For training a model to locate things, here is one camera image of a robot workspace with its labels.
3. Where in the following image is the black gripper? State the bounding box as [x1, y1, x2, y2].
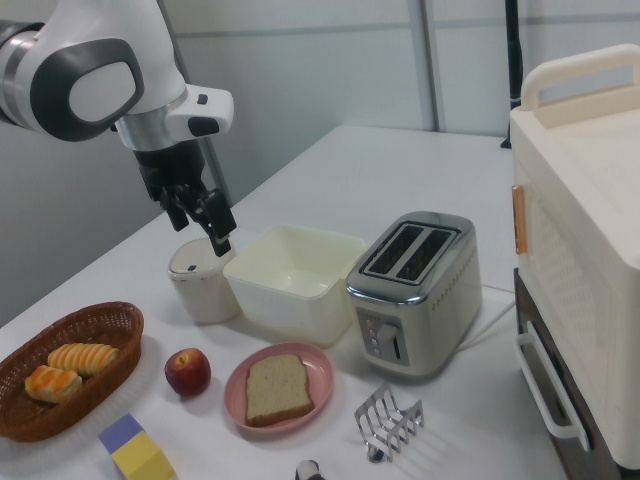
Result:
[132, 139, 237, 257]

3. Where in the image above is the toast bread slice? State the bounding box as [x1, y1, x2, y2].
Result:
[244, 353, 316, 428]

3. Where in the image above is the striped bread roll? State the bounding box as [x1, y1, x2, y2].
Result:
[47, 342, 121, 379]

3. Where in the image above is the pink plate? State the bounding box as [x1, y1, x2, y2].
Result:
[223, 341, 335, 437]

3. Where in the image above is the small white lidded bin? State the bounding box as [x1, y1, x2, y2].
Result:
[167, 237, 242, 324]

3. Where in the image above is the white rectangular plastic container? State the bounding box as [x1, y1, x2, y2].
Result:
[222, 223, 369, 350]

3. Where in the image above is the brown wicker basket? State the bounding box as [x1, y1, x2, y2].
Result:
[0, 300, 145, 443]

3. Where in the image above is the red apple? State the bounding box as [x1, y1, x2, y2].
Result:
[164, 347, 212, 398]

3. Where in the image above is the orange glazed pastry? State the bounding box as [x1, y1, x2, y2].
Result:
[24, 364, 84, 404]

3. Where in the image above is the purple foam block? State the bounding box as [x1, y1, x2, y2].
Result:
[97, 413, 146, 455]

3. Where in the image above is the yellow foam block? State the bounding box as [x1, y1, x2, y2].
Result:
[110, 430, 176, 480]

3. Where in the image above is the cream and chrome toaster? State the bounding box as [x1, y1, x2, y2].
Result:
[345, 210, 484, 379]

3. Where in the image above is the metal toast rack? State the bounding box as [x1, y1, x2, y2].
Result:
[353, 382, 425, 464]

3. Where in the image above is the black pole stand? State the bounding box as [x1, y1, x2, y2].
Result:
[501, 0, 524, 149]

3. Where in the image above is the cream microwave oven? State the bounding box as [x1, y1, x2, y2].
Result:
[509, 43, 640, 471]

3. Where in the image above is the white toaster power cable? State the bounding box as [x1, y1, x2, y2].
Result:
[459, 284, 517, 352]

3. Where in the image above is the wooden cabinet handle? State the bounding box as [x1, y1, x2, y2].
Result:
[511, 184, 528, 255]

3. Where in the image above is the white bar handle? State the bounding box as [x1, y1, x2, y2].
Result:
[516, 319, 592, 452]

